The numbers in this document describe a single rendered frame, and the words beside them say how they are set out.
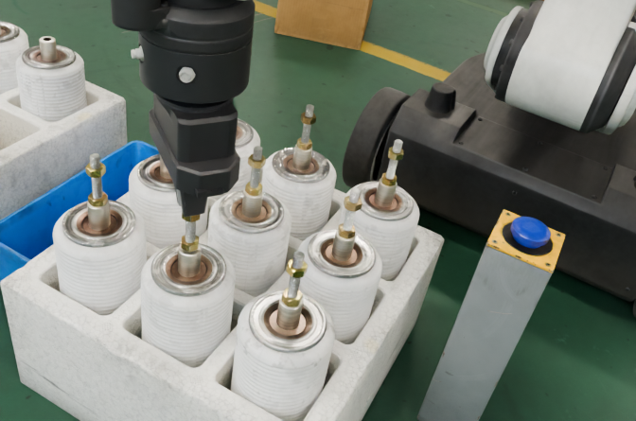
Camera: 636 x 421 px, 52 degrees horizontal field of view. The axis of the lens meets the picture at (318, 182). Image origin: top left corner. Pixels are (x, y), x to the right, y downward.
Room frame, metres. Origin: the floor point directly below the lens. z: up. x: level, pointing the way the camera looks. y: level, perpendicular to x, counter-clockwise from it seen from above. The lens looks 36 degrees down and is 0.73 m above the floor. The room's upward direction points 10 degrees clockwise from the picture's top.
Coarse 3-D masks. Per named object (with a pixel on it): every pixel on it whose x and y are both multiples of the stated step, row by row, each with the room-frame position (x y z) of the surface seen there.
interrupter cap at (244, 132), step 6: (240, 120) 0.76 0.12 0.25; (240, 126) 0.75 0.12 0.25; (246, 126) 0.75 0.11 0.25; (240, 132) 0.74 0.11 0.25; (246, 132) 0.74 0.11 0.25; (252, 132) 0.74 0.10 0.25; (240, 138) 0.72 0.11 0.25; (246, 138) 0.72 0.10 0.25; (252, 138) 0.73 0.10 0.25; (240, 144) 0.71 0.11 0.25; (246, 144) 0.71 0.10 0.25
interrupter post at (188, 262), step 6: (180, 246) 0.47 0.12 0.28; (180, 252) 0.46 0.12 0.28; (186, 252) 0.46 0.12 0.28; (192, 252) 0.46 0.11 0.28; (198, 252) 0.47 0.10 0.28; (180, 258) 0.46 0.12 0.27; (186, 258) 0.46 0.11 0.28; (192, 258) 0.46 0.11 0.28; (198, 258) 0.47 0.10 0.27; (180, 264) 0.46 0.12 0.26; (186, 264) 0.46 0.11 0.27; (192, 264) 0.46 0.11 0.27; (198, 264) 0.47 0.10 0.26; (180, 270) 0.46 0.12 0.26; (186, 270) 0.46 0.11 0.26; (192, 270) 0.46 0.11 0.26; (198, 270) 0.47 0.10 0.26; (186, 276) 0.46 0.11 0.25; (192, 276) 0.46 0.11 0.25
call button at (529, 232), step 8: (512, 224) 0.54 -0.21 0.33; (520, 224) 0.54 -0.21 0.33; (528, 224) 0.54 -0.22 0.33; (536, 224) 0.54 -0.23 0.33; (544, 224) 0.55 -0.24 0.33; (512, 232) 0.53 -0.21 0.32; (520, 232) 0.53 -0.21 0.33; (528, 232) 0.53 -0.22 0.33; (536, 232) 0.53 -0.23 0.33; (544, 232) 0.53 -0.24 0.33; (520, 240) 0.52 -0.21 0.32; (528, 240) 0.52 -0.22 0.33; (536, 240) 0.52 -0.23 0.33; (544, 240) 0.52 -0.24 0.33
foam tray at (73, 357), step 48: (336, 192) 0.74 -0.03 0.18; (432, 240) 0.67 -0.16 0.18; (48, 288) 0.47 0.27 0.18; (384, 288) 0.57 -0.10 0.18; (48, 336) 0.45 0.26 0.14; (96, 336) 0.42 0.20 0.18; (384, 336) 0.49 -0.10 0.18; (48, 384) 0.45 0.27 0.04; (96, 384) 0.42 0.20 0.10; (144, 384) 0.40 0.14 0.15; (192, 384) 0.39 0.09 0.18; (336, 384) 0.42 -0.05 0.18
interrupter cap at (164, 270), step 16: (160, 256) 0.48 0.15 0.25; (176, 256) 0.48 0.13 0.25; (208, 256) 0.49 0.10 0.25; (160, 272) 0.46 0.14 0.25; (176, 272) 0.46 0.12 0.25; (208, 272) 0.47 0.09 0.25; (224, 272) 0.47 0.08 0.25; (160, 288) 0.44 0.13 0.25; (176, 288) 0.44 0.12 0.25; (192, 288) 0.44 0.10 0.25; (208, 288) 0.45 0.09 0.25
